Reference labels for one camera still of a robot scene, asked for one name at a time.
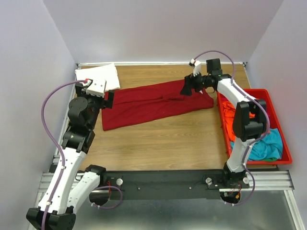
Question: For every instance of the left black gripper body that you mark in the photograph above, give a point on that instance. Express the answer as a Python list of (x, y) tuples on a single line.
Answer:
[(96, 102)]

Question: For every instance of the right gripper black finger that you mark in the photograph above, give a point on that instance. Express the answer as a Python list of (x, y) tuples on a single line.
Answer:
[(198, 87), (188, 85)]

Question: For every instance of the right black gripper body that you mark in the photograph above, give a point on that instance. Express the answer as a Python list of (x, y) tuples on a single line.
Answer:
[(203, 79)]

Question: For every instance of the dark red t shirt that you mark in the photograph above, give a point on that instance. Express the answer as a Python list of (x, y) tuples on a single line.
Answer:
[(148, 103)]

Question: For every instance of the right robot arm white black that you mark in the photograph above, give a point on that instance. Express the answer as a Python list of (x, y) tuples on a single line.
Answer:
[(251, 122)]

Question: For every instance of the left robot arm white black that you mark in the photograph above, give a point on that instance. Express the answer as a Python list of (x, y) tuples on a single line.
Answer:
[(58, 208)]

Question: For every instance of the magenta t shirt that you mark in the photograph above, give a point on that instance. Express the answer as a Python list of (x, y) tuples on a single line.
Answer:
[(227, 107)]

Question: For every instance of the folded white t shirt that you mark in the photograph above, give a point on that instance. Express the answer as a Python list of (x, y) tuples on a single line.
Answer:
[(108, 73)]

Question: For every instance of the orange t shirt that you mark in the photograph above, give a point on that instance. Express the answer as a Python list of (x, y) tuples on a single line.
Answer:
[(228, 127)]

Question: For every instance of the teal t shirt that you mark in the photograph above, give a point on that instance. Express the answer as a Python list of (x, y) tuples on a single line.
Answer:
[(269, 147)]

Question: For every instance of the red plastic bin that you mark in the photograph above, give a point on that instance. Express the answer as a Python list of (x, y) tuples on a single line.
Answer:
[(274, 123)]

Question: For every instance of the green t shirt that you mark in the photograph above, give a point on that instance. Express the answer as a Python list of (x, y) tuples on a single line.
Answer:
[(270, 159)]

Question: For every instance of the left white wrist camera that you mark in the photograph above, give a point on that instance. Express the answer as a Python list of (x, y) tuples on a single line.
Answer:
[(95, 87)]

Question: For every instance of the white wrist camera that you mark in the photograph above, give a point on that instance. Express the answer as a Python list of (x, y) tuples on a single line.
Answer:
[(95, 87), (196, 66)]

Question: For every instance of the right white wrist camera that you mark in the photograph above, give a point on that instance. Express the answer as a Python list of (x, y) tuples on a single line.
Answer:
[(196, 66)]

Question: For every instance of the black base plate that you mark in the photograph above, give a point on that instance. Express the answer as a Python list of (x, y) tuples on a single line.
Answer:
[(165, 185)]

